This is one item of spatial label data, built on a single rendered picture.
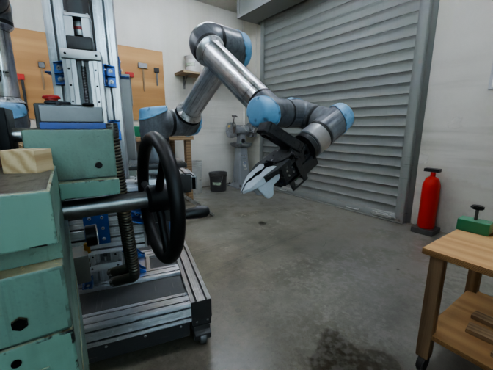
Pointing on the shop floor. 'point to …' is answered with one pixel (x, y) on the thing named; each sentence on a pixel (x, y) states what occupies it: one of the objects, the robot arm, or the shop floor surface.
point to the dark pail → (218, 180)
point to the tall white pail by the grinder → (197, 175)
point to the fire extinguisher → (428, 205)
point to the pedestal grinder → (241, 166)
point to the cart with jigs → (485, 339)
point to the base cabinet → (53, 343)
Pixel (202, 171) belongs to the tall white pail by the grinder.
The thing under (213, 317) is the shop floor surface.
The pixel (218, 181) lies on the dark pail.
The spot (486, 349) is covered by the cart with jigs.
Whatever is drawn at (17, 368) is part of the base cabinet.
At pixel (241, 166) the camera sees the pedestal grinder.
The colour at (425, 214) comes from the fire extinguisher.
